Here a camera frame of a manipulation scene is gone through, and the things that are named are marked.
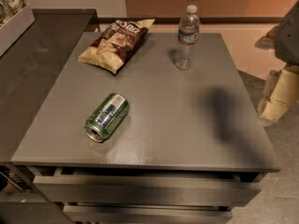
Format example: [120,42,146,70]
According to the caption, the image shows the lower grey drawer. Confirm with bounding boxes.
[64,204,232,224]

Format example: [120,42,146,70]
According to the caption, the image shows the brown chips bag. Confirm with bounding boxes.
[78,19,155,75]

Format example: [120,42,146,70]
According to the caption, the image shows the grey tray with snacks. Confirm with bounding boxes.
[0,0,36,57]

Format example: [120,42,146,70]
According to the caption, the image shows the grey drawer cabinet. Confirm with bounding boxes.
[10,31,282,224]

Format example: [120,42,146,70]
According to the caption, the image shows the clear plastic water bottle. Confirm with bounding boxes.
[175,5,200,71]

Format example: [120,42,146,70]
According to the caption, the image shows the upper grey drawer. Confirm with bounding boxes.
[34,168,260,206]

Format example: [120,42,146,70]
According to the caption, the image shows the grey drawer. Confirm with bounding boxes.
[34,168,260,206]
[64,204,232,224]

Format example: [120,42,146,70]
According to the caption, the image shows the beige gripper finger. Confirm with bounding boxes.
[255,25,278,49]
[257,63,299,126]

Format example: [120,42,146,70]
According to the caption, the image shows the dark side counter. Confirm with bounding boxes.
[0,8,97,224]

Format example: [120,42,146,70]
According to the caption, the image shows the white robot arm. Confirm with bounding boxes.
[255,1,299,126]

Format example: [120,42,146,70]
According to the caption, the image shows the green soda can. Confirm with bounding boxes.
[84,93,130,143]

